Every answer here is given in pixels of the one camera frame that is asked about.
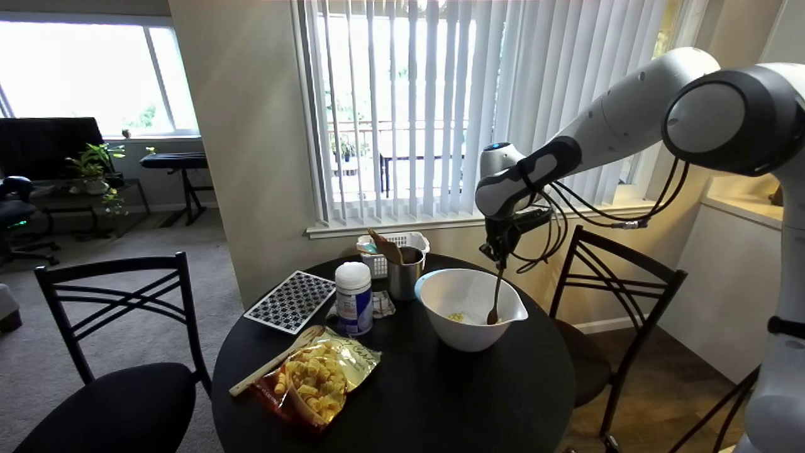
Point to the metal cup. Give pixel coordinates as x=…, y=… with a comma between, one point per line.
x=407, y=268

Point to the black office chair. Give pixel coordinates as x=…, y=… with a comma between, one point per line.
x=17, y=210

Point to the yellow cereal pieces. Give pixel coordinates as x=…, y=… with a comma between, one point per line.
x=456, y=318

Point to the black monitor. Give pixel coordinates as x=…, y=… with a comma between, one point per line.
x=46, y=146

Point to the white bottle blue label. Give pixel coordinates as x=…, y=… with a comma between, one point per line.
x=353, y=298

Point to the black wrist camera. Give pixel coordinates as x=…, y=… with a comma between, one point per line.
x=536, y=216

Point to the white vertical blinds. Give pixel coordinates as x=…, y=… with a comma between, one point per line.
x=404, y=104

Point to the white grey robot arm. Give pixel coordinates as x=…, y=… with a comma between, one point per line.
x=637, y=109

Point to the white bowl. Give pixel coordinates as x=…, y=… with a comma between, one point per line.
x=470, y=330

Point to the brown wooden utensil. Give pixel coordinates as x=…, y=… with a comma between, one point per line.
x=387, y=245

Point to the open snack bag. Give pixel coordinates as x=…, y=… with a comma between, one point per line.
x=324, y=377

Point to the white counter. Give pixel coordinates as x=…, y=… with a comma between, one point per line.
x=731, y=277

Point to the green potted plant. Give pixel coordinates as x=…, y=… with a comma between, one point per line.
x=94, y=167

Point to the black white patterned trivet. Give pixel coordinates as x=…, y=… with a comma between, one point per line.
x=290, y=301

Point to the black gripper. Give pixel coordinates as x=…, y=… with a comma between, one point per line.
x=505, y=230

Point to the black metal chair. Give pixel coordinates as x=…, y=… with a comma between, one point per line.
x=588, y=354
x=117, y=403

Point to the large bright window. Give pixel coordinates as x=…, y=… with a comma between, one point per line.
x=85, y=77

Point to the brown metal spoon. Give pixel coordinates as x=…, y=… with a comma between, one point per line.
x=496, y=293

